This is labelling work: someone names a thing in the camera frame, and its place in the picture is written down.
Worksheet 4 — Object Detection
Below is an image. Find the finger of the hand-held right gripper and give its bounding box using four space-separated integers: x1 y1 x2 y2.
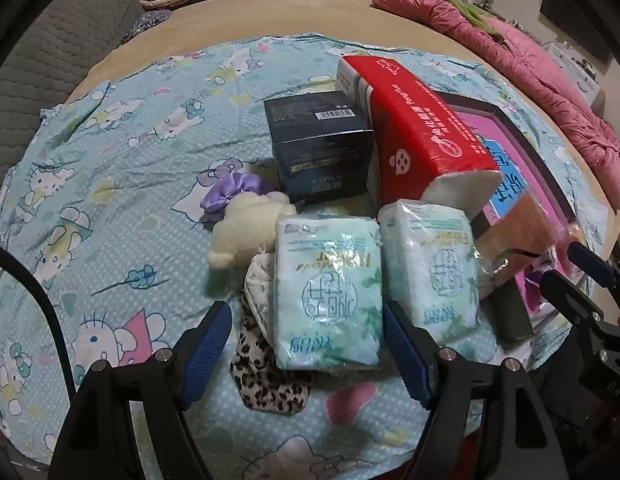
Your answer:
566 242 620 293
540 270 620 358

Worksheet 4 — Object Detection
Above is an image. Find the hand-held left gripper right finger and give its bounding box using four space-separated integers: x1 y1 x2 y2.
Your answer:
382 300 591 480

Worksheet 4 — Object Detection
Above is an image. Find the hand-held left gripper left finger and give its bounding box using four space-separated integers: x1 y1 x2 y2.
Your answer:
47 300 233 480

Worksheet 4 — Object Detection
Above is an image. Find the clear plastic bag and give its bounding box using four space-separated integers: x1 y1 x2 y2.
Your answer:
472 192 573 301

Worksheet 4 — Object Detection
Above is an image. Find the leopard print scarf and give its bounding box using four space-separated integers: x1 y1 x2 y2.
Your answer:
229 252 313 416

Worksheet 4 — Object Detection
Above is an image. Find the green white tissue packet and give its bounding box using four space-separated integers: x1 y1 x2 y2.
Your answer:
379 200 481 346
272 215 386 373

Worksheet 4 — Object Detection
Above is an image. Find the cream plush toy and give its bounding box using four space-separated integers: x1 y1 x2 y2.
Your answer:
207 191 298 271

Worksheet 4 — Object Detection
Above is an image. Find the dark framed pink box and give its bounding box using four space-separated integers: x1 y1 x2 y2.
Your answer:
440 92 578 331

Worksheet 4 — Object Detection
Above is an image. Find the red tissue pack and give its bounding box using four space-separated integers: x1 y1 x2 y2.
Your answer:
336 54 503 211

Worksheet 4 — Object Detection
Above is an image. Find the orange soft pad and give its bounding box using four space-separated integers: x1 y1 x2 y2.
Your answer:
482 194 556 261

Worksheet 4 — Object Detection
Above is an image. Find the dark green roll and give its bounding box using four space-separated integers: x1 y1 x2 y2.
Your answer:
490 280 533 343

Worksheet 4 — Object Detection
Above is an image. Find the blue cartoon cat printed blanket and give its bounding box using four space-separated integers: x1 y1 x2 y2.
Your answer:
0 32 606 466

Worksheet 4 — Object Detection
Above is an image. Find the pink quilt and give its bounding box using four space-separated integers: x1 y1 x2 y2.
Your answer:
372 0 620 211

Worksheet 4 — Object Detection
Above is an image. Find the white dresser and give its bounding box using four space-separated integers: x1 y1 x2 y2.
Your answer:
542 40 603 111

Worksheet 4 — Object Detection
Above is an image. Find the black cardboard box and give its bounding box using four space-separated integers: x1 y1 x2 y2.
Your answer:
263 91 376 206

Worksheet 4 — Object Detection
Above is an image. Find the green cloth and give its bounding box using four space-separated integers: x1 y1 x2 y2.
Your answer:
432 0 511 46

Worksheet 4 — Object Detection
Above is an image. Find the dark floral pillow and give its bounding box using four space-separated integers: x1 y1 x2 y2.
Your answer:
121 9 173 46

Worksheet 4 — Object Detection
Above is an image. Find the grey quilted sofa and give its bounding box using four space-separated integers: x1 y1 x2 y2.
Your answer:
0 0 143 211

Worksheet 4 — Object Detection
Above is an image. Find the beige bed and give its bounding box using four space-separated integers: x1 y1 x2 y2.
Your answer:
65 0 620 261

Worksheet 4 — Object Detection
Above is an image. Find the black cable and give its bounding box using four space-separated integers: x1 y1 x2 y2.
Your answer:
0 241 76 401

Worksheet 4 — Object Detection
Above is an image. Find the black wall television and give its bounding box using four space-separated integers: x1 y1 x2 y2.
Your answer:
539 0 608 63

